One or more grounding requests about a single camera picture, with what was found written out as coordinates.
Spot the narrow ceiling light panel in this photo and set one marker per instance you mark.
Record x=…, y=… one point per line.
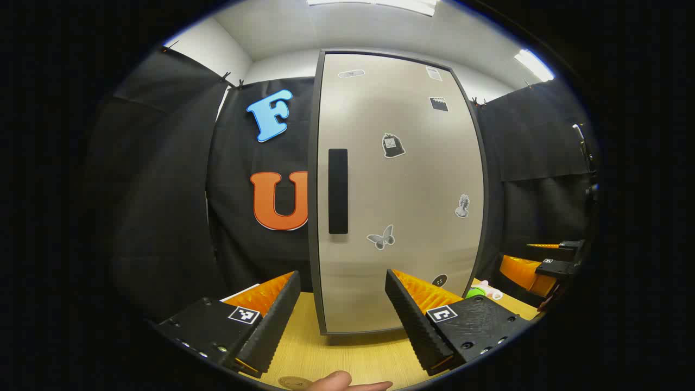
x=534, y=64

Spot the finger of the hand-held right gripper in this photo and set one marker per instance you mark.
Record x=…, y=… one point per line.
x=543, y=246
x=521, y=271

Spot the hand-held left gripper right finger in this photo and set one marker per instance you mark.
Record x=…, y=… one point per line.
x=415, y=326

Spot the black backdrop cloth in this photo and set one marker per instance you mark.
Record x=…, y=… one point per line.
x=163, y=190

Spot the wide ceiling light panel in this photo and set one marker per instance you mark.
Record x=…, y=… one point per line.
x=374, y=4

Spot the pink and white toy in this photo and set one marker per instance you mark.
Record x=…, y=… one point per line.
x=493, y=294

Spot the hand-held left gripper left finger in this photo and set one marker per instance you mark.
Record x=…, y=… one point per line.
x=274, y=326

